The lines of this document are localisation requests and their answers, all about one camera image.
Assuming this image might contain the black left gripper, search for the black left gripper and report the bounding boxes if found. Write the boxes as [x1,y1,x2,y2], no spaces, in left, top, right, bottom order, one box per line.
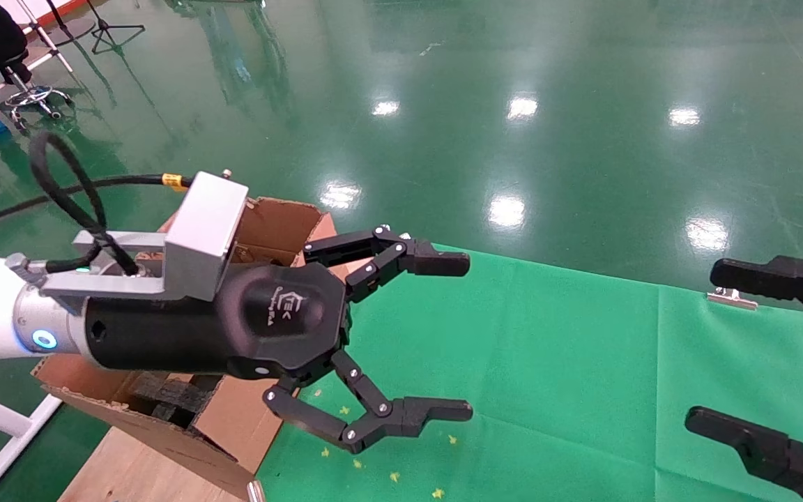
[84,225,474,454]

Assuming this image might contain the green cloth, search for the green cloth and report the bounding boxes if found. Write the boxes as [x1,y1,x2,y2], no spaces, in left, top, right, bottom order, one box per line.
[255,241,803,502]

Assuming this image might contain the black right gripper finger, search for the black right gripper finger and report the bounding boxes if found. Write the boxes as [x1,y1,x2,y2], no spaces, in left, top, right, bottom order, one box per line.
[685,408,803,502]
[710,256,803,342]

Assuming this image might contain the chrome stool with wheels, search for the chrome stool with wheels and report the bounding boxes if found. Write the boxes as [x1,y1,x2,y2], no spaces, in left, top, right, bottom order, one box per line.
[0,49,75,130]

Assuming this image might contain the white stand legs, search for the white stand legs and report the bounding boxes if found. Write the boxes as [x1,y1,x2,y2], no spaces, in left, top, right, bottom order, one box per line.
[15,0,75,75]

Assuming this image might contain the black tripod stand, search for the black tripod stand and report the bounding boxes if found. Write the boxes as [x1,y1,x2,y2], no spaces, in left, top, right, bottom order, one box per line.
[86,0,146,55]

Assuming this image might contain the large open cardboard carton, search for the large open cardboard carton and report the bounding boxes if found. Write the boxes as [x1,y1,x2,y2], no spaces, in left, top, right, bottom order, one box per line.
[32,197,339,500]

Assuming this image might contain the black foam insert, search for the black foam insert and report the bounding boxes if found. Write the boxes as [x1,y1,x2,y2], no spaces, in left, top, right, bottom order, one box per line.
[126,372,214,428]

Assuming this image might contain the black cable with yellow tag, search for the black cable with yellow tag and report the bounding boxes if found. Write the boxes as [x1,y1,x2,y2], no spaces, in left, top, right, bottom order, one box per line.
[0,130,197,276]

